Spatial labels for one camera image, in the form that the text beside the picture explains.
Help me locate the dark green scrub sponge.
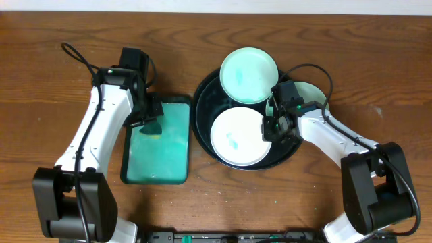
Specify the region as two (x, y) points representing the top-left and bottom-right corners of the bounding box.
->
(139, 121), (162, 136)

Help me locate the mint green plate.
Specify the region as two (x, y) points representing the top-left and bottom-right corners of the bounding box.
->
(219, 47), (279, 104)
(265, 81), (326, 116)

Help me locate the white plate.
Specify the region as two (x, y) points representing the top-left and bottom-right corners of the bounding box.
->
(210, 107), (272, 167)

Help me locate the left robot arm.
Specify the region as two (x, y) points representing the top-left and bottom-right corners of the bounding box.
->
(32, 43), (163, 242)

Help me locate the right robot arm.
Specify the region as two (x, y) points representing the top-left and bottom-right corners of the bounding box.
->
(262, 81), (420, 242)

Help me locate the rectangular green soapy tray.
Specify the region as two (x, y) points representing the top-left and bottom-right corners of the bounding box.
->
(120, 97), (191, 184)

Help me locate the round black tray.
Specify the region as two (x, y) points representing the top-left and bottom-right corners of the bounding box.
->
(191, 69), (302, 171)

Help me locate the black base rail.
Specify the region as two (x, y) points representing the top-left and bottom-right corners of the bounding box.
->
(137, 230), (327, 243)

